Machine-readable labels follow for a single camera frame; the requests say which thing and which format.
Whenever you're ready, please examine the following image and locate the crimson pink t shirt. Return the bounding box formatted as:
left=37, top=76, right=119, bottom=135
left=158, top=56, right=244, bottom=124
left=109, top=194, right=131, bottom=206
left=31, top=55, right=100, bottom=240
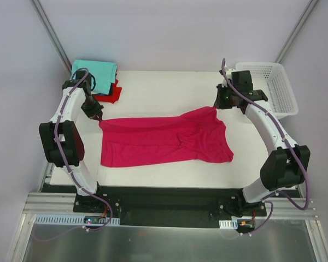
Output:
left=99, top=106, right=234, bottom=168

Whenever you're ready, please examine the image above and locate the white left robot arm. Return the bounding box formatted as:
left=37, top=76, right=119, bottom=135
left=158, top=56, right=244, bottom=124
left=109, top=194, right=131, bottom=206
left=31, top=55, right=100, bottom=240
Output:
left=39, top=80, right=106, bottom=213

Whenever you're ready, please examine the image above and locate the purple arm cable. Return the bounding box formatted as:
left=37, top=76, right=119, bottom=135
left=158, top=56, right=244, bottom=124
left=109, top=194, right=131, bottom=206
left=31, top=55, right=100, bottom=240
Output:
left=54, top=68, right=113, bottom=224
left=220, top=58, right=312, bottom=235

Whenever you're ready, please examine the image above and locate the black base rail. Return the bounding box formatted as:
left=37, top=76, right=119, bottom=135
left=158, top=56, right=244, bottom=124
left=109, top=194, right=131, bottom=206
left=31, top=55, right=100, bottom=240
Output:
left=60, top=185, right=274, bottom=229

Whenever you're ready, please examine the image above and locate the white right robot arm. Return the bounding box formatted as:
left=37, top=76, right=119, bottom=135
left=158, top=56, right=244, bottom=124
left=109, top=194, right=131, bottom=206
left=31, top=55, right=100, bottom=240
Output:
left=214, top=69, right=311, bottom=217

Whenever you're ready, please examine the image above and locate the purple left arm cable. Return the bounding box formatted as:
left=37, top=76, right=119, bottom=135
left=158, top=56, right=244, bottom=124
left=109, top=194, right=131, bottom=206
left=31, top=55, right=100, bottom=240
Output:
left=54, top=68, right=113, bottom=224

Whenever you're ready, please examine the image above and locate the folded teal t shirt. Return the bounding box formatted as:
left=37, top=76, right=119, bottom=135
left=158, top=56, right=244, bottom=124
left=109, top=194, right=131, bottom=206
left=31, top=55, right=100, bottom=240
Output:
left=72, top=59, right=117, bottom=95

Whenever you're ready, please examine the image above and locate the white plastic basket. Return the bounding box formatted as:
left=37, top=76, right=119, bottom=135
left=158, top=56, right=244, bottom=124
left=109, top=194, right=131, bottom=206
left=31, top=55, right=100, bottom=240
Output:
left=235, top=62, right=298, bottom=120

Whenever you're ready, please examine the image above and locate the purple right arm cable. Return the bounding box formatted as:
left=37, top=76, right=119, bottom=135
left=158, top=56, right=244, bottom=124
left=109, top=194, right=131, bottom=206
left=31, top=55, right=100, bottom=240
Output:
left=220, top=58, right=312, bottom=235

